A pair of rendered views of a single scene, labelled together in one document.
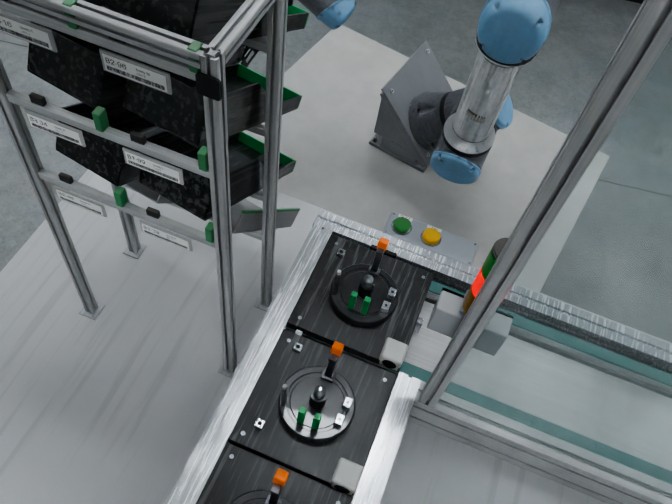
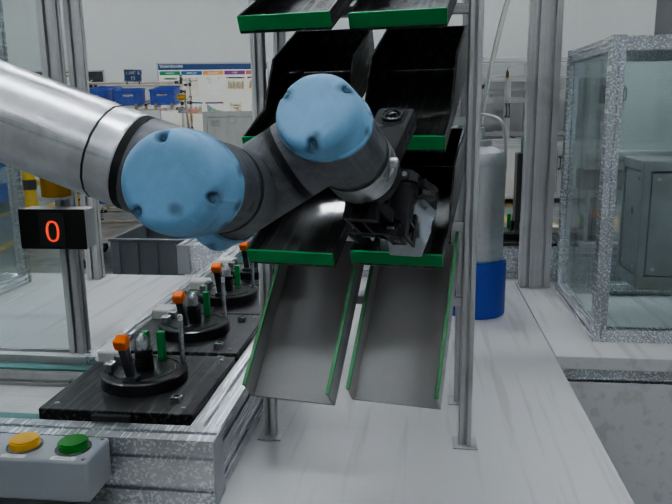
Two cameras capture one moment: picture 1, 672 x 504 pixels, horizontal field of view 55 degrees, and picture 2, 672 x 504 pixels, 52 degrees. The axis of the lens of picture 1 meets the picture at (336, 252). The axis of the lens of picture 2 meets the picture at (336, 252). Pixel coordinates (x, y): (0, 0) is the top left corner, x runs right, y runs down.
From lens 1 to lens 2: 1.93 m
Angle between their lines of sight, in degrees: 113
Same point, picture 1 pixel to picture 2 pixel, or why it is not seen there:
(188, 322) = (352, 410)
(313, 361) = (201, 344)
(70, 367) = not seen: hidden behind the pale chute
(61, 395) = not seen: hidden behind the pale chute
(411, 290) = (78, 392)
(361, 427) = (152, 329)
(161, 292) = (399, 421)
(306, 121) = not seen: outside the picture
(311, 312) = (208, 364)
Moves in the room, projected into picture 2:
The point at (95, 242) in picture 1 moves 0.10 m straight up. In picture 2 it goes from (517, 440) to (520, 384)
